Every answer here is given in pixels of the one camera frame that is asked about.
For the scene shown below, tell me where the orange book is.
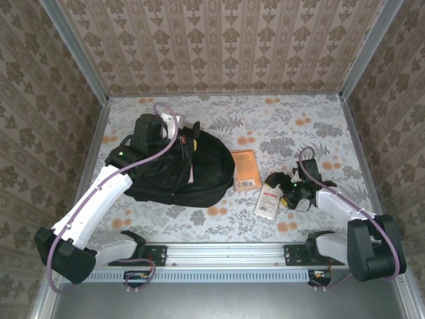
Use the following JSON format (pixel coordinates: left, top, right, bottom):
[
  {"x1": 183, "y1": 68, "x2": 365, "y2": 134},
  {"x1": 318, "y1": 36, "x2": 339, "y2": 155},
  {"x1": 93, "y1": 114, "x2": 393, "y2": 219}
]
[{"x1": 229, "y1": 149, "x2": 262, "y2": 193}]

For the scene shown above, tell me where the grey metal front panel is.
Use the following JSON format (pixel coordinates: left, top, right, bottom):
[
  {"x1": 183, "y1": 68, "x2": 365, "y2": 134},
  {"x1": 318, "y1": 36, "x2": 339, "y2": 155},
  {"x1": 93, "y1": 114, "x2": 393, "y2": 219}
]
[{"x1": 49, "y1": 281, "x2": 409, "y2": 319}]

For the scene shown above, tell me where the white red stationery package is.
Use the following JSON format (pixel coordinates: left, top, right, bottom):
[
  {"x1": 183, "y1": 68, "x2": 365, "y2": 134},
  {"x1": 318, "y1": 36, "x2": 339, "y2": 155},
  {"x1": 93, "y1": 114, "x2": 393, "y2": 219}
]
[{"x1": 254, "y1": 183, "x2": 284, "y2": 221}]

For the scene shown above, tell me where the aluminium frame corner post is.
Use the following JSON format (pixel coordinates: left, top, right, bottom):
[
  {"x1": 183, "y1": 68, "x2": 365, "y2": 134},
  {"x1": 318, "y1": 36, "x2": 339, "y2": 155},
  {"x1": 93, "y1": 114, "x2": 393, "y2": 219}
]
[
  {"x1": 338, "y1": 0, "x2": 405, "y2": 102},
  {"x1": 39, "y1": 0, "x2": 110, "y2": 106}
]

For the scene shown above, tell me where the aluminium front frame bar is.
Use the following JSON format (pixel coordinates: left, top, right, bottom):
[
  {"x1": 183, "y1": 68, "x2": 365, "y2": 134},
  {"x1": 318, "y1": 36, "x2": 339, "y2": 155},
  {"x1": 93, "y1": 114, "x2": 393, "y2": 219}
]
[
  {"x1": 28, "y1": 278, "x2": 62, "y2": 319},
  {"x1": 394, "y1": 267, "x2": 421, "y2": 319}
]

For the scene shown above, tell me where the black student backpack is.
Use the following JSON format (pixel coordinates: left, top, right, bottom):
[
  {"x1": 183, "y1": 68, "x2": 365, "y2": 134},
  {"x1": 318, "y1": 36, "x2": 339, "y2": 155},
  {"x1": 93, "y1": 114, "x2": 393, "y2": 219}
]
[{"x1": 125, "y1": 120, "x2": 236, "y2": 209}]

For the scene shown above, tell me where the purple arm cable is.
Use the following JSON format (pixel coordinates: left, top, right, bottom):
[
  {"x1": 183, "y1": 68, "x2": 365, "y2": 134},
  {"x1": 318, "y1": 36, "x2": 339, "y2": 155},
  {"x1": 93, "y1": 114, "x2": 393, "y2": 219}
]
[
  {"x1": 297, "y1": 147, "x2": 408, "y2": 288},
  {"x1": 46, "y1": 102, "x2": 180, "y2": 295}
]

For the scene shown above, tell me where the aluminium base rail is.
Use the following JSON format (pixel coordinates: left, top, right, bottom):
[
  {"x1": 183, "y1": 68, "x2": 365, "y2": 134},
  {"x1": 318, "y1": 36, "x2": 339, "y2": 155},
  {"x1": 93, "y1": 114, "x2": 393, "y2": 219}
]
[{"x1": 82, "y1": 241, "x2": 404, "y2": 266}]

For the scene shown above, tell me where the aluminium table side rail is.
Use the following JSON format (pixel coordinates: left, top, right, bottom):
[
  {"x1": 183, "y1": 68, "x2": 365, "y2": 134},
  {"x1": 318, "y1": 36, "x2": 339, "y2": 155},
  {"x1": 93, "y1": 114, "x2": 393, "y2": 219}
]
[
  {"x1": 62, "y1": 98, "x2": 112, "y2": 243},
  {"x1": 340, "y1": 94, "x2": 386, "y2": 220}
]

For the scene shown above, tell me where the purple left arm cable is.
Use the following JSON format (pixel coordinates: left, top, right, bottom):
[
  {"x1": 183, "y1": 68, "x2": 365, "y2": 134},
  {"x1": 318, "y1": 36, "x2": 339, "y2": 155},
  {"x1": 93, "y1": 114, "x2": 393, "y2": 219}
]
[{"x1": 46, "y1": 102, "x2": 180, "y2": 295}]

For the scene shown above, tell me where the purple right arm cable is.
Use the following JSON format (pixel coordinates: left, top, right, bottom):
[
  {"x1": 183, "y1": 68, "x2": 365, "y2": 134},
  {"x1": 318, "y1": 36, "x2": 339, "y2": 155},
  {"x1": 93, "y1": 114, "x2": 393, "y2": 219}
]
[{"x1": 297, "y1": 147, "x2": 408, "y2": 288}]

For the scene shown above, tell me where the black wiring junction box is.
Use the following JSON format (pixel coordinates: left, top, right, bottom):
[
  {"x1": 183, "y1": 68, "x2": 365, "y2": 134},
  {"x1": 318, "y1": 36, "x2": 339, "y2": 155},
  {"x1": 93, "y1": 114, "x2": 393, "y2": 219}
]
[
  {"x1": 123, "y1": 270, "x2": 154, "y2": 289},
  {"x1": 307, "y1": 269, "x2": 333, "y2": 287}
]

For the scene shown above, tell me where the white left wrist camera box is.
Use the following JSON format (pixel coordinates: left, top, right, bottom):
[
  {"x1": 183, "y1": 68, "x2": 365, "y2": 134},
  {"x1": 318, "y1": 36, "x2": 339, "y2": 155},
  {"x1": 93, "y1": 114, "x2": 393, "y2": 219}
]
[{"x1": 161, "y1": 112, "x2": 185, "y2": 129}]

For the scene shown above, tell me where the grey slotted cable duct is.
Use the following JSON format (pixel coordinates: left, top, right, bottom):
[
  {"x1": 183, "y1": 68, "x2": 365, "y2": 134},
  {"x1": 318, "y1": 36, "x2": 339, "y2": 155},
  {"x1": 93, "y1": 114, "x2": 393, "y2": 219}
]
[{"x1": 88, "y1": 269, "x2": 311, "y2": 283}]

